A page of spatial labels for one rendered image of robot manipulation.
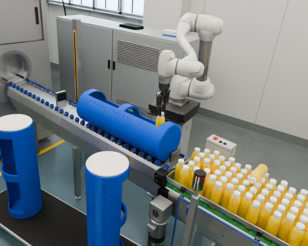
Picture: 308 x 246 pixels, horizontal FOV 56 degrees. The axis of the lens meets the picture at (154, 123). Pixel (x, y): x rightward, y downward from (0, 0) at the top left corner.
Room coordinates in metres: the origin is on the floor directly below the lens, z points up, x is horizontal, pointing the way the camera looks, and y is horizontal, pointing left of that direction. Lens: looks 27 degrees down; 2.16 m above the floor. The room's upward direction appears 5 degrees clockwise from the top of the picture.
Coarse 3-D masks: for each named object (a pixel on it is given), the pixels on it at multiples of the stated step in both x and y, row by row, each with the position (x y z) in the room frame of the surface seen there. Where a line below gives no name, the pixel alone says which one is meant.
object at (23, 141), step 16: (32, 128) 1.99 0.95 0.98; (0, 144) 1.98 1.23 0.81; (16, 144) 1.85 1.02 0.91; (32, 144) 1.96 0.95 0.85; (16, 160) 1.84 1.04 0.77; (32, 160) 1.93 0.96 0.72; (16, 176) 1.84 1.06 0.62; (32, 176) 1.92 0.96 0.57; (16, 192) 2.05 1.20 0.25; (32, 192) 1.90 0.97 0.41; (16, 208) 1.94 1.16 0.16; (32, 208) 1.88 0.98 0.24
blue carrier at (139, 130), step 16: (96, 96) 2.36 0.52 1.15; (80, 112) 2.16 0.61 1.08; (96, 112) 2.06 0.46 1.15; (112, 112) 1.99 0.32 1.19; (128, 112) 2.22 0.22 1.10; (112, 128) 1.94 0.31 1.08; (128, 128) 1.85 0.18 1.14; (144, 128) 1.80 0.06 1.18; (160, 128) 1.76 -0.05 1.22; (176, 128) 1.84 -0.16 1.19; (144, 144) 1.75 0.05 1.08; (160, 144) 1.69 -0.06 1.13; (176, 144) 1.86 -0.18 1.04; (160, 160) 1.72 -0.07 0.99
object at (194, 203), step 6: (192, 198) 1.23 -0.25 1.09; (198, 198) 1.23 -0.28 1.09; (192, 204) 1.23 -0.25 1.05; (192, 210) 1.22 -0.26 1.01; (192, 216) 1.22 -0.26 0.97; (186, 222) 1.24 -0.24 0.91; (192, 222) 1.22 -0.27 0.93; (186, 228) 1.23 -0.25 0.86; (192, 228) 1.23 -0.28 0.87; (186, 234) 1.23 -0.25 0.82; (192, 234) 1.24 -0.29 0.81; (186, 240) 1.22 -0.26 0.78
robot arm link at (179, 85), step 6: (174, 78) 2.50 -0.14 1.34; (180, 78) 2.48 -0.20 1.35; (186, 78) 2.49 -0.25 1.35; (174, 84) 2.48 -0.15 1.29; (180, 84) 2.46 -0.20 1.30; (186, 84) 2.46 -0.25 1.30; (174, 90) 2.47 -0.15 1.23; (180, 90) 2.45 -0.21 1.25; (186, 90) 2.44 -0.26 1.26; (174, 96) 2.47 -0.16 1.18; (180, 96) 2.47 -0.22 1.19; (186, 96) 2.46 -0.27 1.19
